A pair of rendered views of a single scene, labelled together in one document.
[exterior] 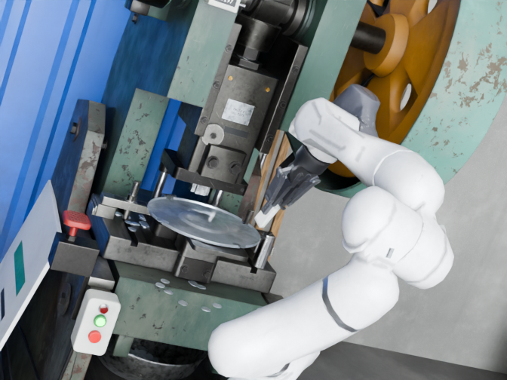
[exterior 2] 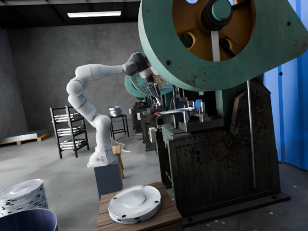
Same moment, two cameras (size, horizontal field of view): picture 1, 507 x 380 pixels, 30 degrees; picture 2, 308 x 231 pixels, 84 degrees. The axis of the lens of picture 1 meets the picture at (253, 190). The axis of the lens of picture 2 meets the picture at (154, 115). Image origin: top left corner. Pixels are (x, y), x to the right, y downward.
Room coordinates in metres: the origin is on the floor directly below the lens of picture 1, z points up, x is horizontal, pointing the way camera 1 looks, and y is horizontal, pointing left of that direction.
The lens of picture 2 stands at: (2.36, -1.36, 0.94)
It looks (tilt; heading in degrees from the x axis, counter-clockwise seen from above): 7 degrees down; 103
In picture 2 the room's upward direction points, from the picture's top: 7 degrees counter-clockwise
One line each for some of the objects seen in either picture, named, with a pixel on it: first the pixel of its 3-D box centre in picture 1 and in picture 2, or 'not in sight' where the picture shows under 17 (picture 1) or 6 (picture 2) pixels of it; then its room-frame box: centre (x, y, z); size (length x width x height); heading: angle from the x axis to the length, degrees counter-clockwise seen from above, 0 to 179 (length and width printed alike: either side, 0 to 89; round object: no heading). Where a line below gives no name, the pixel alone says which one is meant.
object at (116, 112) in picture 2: not in sight; (117, 121); (0.48, 2.63, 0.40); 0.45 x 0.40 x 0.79; 125
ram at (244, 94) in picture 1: (229, 117); (184, 79); (2.32, 0.12, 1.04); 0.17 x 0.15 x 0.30; 23
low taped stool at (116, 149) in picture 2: not in sight; (112, 162); (1.32, 0.54, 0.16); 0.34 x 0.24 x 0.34; 114
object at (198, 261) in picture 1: (201, 254); (173, 119); (2.19, 0.07, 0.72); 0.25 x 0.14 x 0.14; 23
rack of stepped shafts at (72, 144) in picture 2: not in sight; (70, 130); (0.06, 1.45, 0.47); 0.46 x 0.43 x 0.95; 3
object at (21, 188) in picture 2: not in sight; (20, 189); (1.01, -0.36, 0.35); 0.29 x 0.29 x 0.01
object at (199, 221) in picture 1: (204, 222); (177, 110); (2.24, 0.09, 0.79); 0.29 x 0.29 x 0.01
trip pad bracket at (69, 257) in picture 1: (67, 274); (160, 126); (2.02, 0.33, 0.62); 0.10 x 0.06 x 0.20; 113
